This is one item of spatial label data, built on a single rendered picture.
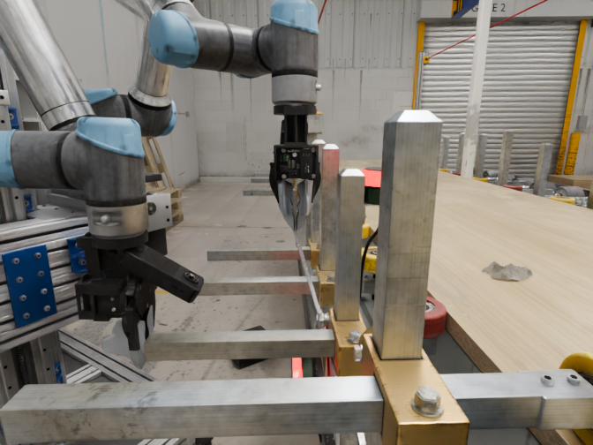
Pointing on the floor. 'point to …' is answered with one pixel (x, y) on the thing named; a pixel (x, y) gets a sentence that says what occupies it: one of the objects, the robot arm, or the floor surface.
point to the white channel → (476, 86)
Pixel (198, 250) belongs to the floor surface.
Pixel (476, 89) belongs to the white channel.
